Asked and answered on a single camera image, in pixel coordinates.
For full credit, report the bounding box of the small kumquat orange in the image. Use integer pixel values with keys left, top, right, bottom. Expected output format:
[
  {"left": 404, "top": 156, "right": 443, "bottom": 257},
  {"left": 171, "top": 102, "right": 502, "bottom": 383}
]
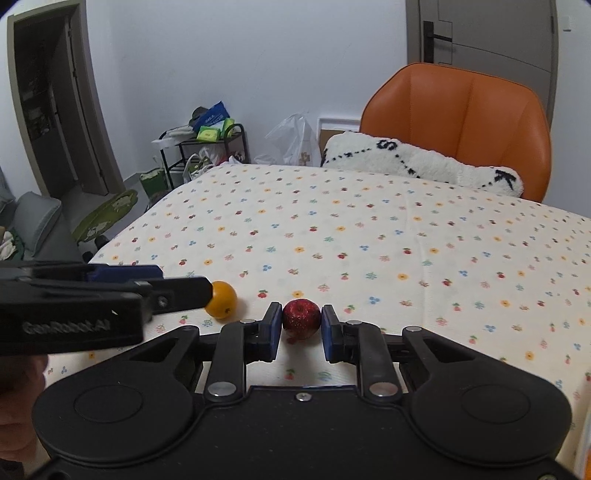
[{"left": 204, "top": 281, "right": 238, "bottom": 321}]

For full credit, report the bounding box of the small red apple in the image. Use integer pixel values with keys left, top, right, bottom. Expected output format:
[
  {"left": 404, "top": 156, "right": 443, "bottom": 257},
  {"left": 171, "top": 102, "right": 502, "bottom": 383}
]
[{"left": 281, "top": 298, "right": 322, "bottom": 344}]

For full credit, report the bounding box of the left hand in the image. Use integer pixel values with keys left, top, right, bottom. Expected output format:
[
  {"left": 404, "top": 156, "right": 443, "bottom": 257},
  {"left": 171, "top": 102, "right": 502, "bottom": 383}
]
[{"left": 0, "top": 355, "right": 48, "bottom": 462}]

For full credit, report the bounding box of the grey sofa cushion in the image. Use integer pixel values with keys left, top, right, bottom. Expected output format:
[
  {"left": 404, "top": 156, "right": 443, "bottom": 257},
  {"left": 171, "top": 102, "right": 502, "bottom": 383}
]
[{"left": 11, "top": 192, "right": 62, "bottom": 256}]

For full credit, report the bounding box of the floral tablecloth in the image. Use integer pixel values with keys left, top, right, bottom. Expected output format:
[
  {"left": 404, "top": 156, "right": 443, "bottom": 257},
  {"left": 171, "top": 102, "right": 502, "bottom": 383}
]
[{"left": 34, "top": 165, "right": 590, "bottom": 479}]

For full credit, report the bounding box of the green floor mat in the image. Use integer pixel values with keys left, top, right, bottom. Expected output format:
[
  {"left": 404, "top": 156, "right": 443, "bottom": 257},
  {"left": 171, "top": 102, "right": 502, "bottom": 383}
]
[{"left": 72, "top": 189, "right": 138, "bottom": 243}]

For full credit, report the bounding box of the green bag on floor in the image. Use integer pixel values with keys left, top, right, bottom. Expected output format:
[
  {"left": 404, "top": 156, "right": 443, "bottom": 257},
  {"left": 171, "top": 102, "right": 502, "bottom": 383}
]
[{"left": 139, "top": 168, "right": 169, "bottom": 204}]

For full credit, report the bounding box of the white fluffy cushion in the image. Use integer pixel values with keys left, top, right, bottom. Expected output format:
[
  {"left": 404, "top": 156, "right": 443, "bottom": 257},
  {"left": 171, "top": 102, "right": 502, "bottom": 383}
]
[{"left": 324, "top": 132, "right": 524, "bottom": 198}]

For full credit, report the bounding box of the black metal shelf rack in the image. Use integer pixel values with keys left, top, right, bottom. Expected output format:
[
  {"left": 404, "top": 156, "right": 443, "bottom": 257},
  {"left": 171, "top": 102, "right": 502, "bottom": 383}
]
[{"left": 151, "top": 123, "right": 250, "bottom": 190}]

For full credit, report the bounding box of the clear plastic bag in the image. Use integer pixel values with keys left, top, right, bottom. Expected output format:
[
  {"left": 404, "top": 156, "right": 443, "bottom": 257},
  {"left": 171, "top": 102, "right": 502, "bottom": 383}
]
[{"left": 252, "top": 114, "right": 322, "bottom": 167}]

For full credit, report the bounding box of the cardboard box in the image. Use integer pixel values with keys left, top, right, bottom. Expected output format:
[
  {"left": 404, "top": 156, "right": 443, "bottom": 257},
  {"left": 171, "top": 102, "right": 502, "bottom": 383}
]
[{"left": 317, "top": 118, "right": 362, "bottom": 158}]

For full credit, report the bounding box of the green tissue pack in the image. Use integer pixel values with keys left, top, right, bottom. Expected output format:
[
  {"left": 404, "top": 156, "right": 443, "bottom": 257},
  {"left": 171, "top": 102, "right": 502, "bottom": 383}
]
[{"left": 197, "top": 118, "right": 235, "bottom": 142}]

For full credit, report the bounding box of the blue package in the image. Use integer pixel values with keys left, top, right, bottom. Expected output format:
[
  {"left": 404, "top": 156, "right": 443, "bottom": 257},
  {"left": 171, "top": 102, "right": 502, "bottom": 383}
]
[{"left": 188, "top": 101, "right": 229, "bottom": 133}]

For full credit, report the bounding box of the orange leather chair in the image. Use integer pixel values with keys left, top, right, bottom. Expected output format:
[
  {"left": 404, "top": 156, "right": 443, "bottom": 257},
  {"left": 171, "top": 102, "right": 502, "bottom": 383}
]
[{"left": 360, "top": 63, "right": 552, "bottom": 202}]

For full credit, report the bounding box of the grey door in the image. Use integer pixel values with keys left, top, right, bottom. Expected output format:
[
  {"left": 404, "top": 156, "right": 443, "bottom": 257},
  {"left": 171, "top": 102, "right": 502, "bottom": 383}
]
[{"left": 406, "top": 0, "right": 559, "bottom": 120}]

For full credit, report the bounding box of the dark doorway frame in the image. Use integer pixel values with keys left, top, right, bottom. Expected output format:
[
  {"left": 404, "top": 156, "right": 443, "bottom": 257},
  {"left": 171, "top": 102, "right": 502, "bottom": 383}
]
[{"left": 7, "top": 1, "right": 124, "bottom": 198}]

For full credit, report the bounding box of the black door handle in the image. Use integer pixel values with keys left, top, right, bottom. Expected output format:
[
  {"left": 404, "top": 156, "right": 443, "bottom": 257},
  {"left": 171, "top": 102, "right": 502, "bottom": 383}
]
[{"left": 423, "top": 21, "right": 453, "bottom": 63}]

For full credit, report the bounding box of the white wall switch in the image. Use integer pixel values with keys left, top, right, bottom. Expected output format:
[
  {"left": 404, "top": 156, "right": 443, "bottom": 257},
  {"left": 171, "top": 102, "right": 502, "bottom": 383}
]
[{"left": 562, "top": 16, "right": 572, "bottom": 32}]

